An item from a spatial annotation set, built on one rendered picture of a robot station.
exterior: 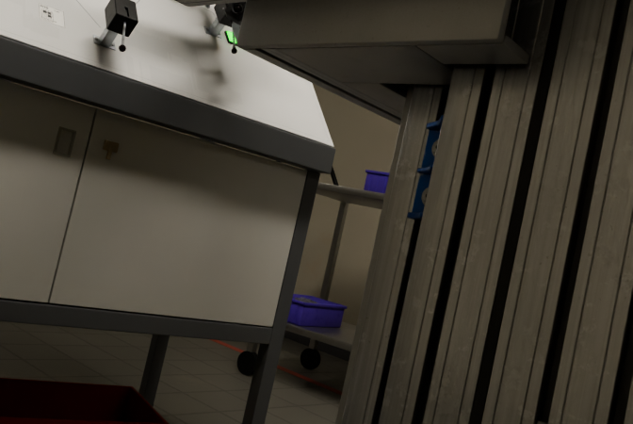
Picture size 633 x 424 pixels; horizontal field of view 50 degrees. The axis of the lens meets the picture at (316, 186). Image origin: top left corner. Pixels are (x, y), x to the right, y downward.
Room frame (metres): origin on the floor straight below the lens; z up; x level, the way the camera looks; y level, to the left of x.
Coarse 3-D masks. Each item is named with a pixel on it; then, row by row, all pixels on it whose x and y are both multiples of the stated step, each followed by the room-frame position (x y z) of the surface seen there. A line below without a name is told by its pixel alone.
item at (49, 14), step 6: (42, 6) 1.30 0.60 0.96; (42, 12) 1.29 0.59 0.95; (48, 12) 1.30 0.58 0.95; (54, 12) 1.31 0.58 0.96; (60, 12) 1.32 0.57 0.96; (42, 18) 1.28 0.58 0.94; (48, 18) 1.29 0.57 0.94; (54, 18) 1.30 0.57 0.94; (60, 18) 1.31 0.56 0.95; (60, 24) 1.30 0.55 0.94
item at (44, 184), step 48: (0, 96) 1.23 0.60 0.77; (48, 96) 1.28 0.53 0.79; (0, 144) 1.24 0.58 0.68; (48, 144) 1.29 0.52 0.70; (0, 192) 1.26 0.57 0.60; (48, 192) 1.31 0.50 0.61; (0, 240) 1.27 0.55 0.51; (48, 240) 1.32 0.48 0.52; (0, 288) 1.28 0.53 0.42; (48, 288) 1.34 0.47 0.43
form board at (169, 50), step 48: (0, 0) 1.23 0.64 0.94; (48, 0) 1.32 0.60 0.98; (96, 0) 1.41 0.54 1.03; (144, 0) 1.53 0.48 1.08; (48, 48) 1.24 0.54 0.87; (96, 48) 1.33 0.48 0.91; (144, 48) 1.42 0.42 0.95; (192, 48) 1.54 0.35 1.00; (240, 48) 1.67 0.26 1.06; (192, 96) 1.43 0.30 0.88; (240, 96) 1.55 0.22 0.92; (288, 96) 1.68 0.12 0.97
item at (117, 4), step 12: (120, 0) 1.29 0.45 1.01; (108, 12) 1.30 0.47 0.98; (120, 12) 1.27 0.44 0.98; (132, 12) 1.29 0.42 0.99; (108, 24) 1.28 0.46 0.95; (120, 24) 1.29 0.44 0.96; (132, 24) 1.29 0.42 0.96; (96, 36) 1.34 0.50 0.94; (108, 36) 1.33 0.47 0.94; (120, 48) 1.26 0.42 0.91
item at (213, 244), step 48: (96, 144) 1.35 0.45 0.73; (144, 144) 1.41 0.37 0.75; (192, 144) 1.48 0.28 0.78; (96, 192) 1.36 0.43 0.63; (144, 192) 1.43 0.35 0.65; (192, 192) 1.49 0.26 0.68; (240, 192) 1.57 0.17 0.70; (288, 192) 1.65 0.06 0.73; (96, 240) 1.38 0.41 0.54; (144, 240) 1.44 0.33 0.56; (192, 240) 1.51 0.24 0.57; (240, 240) 1.59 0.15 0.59; (288, 240) 1.67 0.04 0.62; (96, 288) 1.39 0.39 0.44; (144, 288) 1.46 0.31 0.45; (192, 288) 1.53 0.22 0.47; (240, 288) 1.61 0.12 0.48
